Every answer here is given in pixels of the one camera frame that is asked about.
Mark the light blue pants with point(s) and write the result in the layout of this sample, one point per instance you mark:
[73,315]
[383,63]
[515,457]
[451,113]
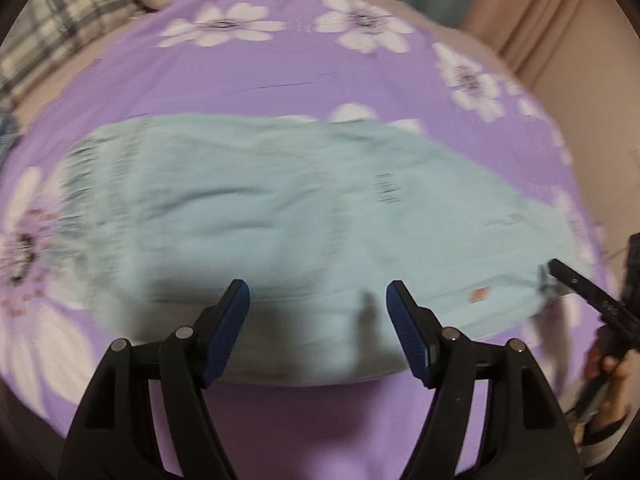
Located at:
[250,210]

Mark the purple floral blanket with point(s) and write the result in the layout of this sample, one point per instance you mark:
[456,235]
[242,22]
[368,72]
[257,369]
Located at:
[300,60]

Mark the person's right hand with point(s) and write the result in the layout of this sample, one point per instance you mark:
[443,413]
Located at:
[620,380]

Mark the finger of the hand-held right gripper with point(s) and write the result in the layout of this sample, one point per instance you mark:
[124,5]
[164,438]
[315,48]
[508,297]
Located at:
[590,297]

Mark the blue folded cloth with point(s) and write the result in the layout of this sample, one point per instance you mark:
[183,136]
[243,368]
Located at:
[7,132]

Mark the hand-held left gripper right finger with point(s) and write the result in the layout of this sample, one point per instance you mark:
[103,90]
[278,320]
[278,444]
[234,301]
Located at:
[405,325]

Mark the beige curtain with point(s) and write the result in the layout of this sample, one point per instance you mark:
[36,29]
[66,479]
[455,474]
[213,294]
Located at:
[565,15]

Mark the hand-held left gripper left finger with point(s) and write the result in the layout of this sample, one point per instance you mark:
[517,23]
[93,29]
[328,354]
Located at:
[227,325]

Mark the plaid pillow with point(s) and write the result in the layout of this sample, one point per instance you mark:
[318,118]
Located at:
[65,20]

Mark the person's right forearm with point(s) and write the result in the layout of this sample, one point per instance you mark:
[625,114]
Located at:
[602,437]

